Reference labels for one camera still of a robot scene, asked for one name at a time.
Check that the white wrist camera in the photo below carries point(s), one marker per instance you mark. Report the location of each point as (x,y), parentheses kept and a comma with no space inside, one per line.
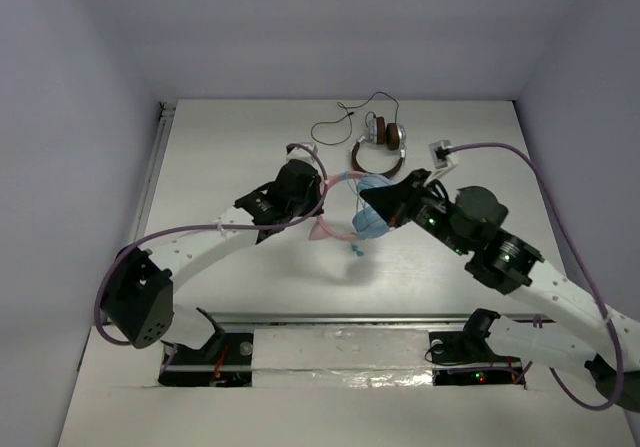
(444,159)
(303,151)

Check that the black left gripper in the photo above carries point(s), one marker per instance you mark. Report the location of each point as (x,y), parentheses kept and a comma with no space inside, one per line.
(304,187)

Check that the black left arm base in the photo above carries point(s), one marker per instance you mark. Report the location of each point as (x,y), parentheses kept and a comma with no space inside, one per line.
(224,361)

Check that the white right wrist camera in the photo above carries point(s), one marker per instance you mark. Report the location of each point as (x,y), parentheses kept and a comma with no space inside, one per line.
(444,159)

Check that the pink blue cat-ear headphones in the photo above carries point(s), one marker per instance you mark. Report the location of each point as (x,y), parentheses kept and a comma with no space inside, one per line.
(366,222)

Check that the aluminium rail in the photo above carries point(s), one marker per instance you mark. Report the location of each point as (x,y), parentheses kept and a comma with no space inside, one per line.
(372,319)
(151,176)

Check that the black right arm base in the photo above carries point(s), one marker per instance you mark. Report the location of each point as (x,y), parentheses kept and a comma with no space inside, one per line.
(463,358)

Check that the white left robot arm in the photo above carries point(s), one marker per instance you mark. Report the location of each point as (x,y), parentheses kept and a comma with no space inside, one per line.
(137,295)

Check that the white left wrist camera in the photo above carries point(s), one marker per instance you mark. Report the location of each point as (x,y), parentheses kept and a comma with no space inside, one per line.
(303,151)

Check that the aluminium rail left side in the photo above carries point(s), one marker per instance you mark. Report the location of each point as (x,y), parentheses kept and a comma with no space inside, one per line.
(151,176)

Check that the aluminium rail front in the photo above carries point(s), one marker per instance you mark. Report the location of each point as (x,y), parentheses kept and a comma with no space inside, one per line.
(372,319)

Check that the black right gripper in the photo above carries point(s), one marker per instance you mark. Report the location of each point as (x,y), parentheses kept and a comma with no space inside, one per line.
(394,202)

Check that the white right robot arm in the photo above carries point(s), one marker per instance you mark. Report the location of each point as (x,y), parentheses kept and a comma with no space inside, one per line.
(601,345)

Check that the brown silver headphones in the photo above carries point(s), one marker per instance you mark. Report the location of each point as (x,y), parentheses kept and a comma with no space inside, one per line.
(378,132)

